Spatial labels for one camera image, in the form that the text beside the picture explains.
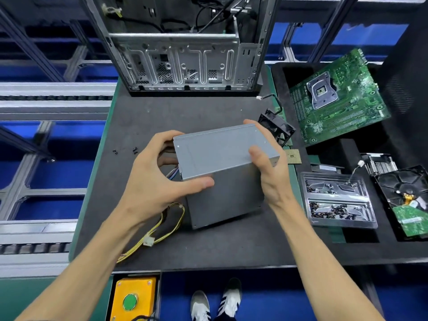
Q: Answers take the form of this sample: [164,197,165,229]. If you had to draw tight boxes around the person's right hand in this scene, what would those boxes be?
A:
[243,119,302,213]

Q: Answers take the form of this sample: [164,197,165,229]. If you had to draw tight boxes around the person's left hand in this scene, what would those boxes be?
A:
[114,130,216,225]

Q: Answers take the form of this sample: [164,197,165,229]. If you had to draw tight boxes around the small black screws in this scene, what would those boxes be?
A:
[111,146,140,156]

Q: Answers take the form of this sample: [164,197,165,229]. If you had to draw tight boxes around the grey power supply cover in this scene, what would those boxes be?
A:
[173,123,282,230]

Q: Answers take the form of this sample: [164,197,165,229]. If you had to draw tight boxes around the person's right forearm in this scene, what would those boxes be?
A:
[274,200,385,321]

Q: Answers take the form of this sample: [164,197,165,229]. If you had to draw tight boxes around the person's left forearm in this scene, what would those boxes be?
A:
[15,207,155,321]

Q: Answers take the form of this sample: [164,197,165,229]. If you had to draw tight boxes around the person's left shoe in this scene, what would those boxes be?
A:
[189,289,212,321]

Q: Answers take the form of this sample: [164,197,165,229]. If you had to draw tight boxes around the person's shoe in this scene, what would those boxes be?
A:
[189,289,212,321]
[218,277,243,318]

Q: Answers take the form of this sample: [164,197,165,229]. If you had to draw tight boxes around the person's right shoe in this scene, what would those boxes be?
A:
[218,277,243,318]

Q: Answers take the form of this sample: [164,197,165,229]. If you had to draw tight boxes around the small square processor chip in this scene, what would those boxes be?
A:
[284,149,302,166]

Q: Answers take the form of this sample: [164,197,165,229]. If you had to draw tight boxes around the black cooling fan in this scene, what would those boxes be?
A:
[257,93,296,148]

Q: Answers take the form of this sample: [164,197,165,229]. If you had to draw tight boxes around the clear plastic screw tray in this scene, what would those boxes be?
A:
[297,171,379,230]

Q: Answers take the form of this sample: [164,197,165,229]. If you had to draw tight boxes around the black foam work mat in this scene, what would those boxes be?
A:
[69,70,305,273]

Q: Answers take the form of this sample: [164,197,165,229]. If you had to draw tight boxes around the green motherboard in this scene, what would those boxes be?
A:
[294,48,392,146]

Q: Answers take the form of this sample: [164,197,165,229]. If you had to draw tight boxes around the silver heatsink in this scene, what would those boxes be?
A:
[360,153,399,177]

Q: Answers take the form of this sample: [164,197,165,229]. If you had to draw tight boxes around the yellow button box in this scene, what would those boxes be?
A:
[108,275,160,321]

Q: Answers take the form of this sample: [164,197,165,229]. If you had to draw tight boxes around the silver computer tower chassis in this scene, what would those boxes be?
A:
[77,0,285,96]

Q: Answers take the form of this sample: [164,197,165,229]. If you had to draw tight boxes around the black hard disk drive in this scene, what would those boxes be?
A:
[374,164,428,239]

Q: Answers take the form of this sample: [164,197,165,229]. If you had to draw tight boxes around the black foam parts tray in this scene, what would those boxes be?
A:
[274,10,428,248]

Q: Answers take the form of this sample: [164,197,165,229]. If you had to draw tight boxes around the aluminium conveyor frame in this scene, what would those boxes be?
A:
[0,0,428,278]

